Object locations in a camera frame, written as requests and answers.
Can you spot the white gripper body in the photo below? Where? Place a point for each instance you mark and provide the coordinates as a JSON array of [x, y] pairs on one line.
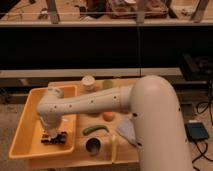
[[51, 125]]

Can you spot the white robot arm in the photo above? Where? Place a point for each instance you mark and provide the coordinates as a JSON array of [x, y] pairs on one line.
[[157, 118]]

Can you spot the yellow plastic tray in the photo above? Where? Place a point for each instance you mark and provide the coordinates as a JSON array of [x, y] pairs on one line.
[[27, 143]]

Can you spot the dark brown striped block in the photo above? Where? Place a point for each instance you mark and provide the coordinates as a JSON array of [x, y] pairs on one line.
[[59, 139]]

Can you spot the green cucumber toy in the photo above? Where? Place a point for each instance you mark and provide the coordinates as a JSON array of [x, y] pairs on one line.
[[94, 128]]

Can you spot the small steel cup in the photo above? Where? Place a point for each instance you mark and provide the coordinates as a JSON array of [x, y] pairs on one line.
[[93, 146]]

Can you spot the white lidded cup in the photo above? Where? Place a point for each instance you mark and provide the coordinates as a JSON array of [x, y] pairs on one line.
[[88, 82]]

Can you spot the orange carrot toy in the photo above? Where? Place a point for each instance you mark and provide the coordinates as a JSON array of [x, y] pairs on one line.
[[108, 116]]

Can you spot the yellow plastic knife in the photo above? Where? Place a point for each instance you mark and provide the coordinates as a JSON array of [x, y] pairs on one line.
[[114, 144]]

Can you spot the green cup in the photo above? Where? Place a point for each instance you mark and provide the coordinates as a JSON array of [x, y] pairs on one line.
[[107, 84]]

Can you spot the black foot pedal box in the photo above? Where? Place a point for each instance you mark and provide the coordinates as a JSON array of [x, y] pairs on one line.
[[196, 131]]

